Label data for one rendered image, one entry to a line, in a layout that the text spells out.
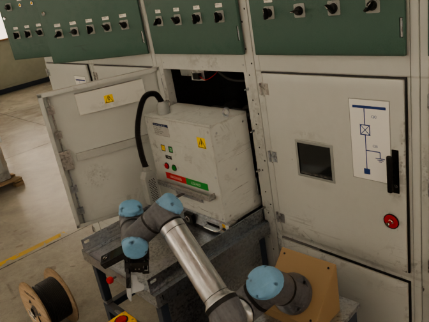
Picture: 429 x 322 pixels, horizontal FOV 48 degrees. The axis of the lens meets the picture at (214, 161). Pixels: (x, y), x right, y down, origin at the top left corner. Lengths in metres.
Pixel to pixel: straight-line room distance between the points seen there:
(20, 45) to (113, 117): 1.18
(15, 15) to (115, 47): 1.03
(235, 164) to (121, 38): 0.94
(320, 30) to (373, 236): 0.79
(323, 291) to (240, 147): 0.75
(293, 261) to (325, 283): 0.16
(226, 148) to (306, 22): 0.66
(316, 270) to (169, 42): 1.27
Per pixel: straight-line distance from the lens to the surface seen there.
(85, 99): 2.51
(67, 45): 2.86
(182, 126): 2.19
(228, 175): 2.16
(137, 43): 2.60
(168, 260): 2.19
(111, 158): 2.63
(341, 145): 1.86
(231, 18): 2.05
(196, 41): 2.24
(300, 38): 1.83
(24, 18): 3.47
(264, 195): 2.27
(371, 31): 1.67
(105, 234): 2.47
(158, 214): 1.41
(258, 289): 1.67
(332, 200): 1.99
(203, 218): 2.32
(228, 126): 2.11
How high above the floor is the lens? 1.99
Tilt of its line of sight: 21 degrees down
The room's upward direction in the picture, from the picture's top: 10 degrees counter-clockwise
